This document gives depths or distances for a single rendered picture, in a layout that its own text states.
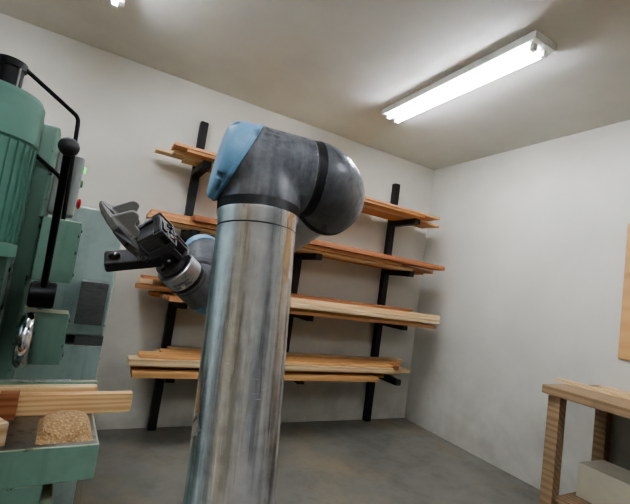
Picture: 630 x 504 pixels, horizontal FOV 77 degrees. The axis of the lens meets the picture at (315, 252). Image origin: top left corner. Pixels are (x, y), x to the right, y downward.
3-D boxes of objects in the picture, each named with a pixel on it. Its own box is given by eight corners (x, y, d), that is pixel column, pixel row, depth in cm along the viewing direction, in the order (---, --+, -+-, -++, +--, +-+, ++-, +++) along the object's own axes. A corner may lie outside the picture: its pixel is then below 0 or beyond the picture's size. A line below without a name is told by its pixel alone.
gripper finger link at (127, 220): (121, 190, 77) (151, 222, 83) (94, 205, 77) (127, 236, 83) (120, 199, 74) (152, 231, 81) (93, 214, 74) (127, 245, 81)
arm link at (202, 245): (221, 258, 118) (222, 290, 109) (180, 252, 113) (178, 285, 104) (228, 235, 112) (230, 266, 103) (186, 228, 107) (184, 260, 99)
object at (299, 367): (102, 465, 236) (173, 82, 257) (102, 429, 285) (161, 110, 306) (434, 440, 363) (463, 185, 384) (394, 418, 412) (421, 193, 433)
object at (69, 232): (29, 279, 92) (43, 215, 93) (32, 277, 99) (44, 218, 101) (72, 283, 96) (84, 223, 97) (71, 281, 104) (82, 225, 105)
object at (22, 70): (-32, 124, 80) (-14, 46, 82) (-25, 134, 87) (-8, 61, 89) (16, 137, 85) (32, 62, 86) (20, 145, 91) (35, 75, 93)
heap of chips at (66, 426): (35, 445, 66) (38, 428, 66) (39, 418, 77) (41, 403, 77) (92, 441, 71) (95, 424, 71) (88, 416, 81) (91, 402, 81)
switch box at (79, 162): (46, 211, 102) (58, 150, 103) (47, 214, 110) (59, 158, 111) (74, 216, 105) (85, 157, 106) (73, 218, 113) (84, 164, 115)
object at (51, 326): (11, 364, 88) (22, 310, 89) (15, 357, 94) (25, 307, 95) (61, 365, 93) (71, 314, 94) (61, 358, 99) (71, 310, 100)
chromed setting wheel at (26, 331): (7, 375, 81) (19, 314, 82) (13, 361, 92) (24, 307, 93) (25, 375, 83) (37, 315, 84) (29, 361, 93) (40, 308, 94)
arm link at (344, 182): (396, 146, 62) (264, 251, 121) (324, 125, 57) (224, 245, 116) (398, 216, 59) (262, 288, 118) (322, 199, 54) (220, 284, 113)
